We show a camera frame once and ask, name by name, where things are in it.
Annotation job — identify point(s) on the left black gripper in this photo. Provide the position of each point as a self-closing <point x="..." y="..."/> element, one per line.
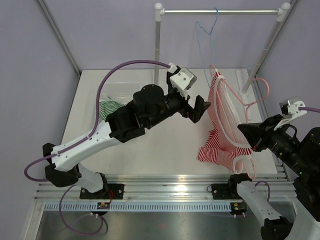
<point x="193" y="113"/>

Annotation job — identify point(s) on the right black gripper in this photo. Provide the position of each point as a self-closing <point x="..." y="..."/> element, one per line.
<point x="258" y="133"/>

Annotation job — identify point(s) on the red striped tank top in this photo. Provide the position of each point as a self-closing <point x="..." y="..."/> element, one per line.
<point x="225" y="135"/>

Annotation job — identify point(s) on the green striped tank top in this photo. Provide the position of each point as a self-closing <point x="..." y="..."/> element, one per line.
<point x="107" y="106"/>

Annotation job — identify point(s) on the blue wire hanger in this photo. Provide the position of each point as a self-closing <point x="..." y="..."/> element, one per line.
<point x="205" y="43"/>

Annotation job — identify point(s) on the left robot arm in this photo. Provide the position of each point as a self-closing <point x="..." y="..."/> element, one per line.
<point x="149" y="107"/>

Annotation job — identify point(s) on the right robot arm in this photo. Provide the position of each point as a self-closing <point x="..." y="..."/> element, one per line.
<point x="303" y="158"/>

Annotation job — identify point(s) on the clear plastic basket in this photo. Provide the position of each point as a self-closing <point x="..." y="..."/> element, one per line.
<point x="121" y="91"/>

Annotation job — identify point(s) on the silver clothes rack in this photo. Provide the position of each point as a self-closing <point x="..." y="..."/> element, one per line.
<point x="281" y="14"/>

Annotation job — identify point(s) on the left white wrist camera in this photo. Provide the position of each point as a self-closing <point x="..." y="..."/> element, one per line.
<point x="182" y="79"/>

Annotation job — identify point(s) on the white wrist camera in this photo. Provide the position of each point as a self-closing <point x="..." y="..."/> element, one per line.
<point x="290" y="109"/>
<point x="182" y="79"/>

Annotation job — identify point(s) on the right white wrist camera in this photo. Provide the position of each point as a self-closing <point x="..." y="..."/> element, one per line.
<point x="290" y="109"/>

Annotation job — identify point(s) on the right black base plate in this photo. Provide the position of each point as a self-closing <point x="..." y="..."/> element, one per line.
<point x="220" y="191"/>

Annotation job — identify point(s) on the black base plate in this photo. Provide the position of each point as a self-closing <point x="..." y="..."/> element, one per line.
<point x="115" y="192"/>
<point x="220" y="191"/>

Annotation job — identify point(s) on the white slotted cable duct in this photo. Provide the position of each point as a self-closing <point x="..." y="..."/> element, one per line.
<point x="139" y="206"/>

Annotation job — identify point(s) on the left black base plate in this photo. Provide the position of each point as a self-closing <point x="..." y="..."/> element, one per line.
<point x="115" y="192"/>

